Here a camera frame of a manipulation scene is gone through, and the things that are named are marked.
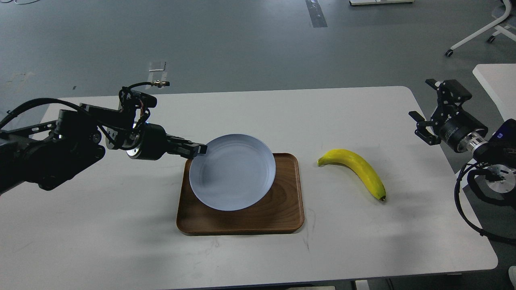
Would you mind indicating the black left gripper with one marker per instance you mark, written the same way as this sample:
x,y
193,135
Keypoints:
x,y
153,144

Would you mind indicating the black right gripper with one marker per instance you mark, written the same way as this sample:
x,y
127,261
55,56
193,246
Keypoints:
x,y
449,121

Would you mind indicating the light blue plate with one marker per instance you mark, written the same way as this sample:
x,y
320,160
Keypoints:
x,y
236,172

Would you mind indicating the yellow banana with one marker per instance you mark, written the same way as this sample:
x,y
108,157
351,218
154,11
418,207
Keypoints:
x,y
359,166

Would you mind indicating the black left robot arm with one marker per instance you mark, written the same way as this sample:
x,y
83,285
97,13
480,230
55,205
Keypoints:
x,y
51,153

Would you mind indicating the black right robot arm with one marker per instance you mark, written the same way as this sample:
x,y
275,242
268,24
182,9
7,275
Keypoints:
x,y
497,155

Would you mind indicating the white side table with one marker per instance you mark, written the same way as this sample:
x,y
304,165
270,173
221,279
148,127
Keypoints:
x,y
499,82

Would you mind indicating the white wheeled chair base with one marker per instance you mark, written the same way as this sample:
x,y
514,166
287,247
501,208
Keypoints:
x,y
503,23

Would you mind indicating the brown wooden tray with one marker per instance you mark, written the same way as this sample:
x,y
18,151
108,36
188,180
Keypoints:
x,y
280,211

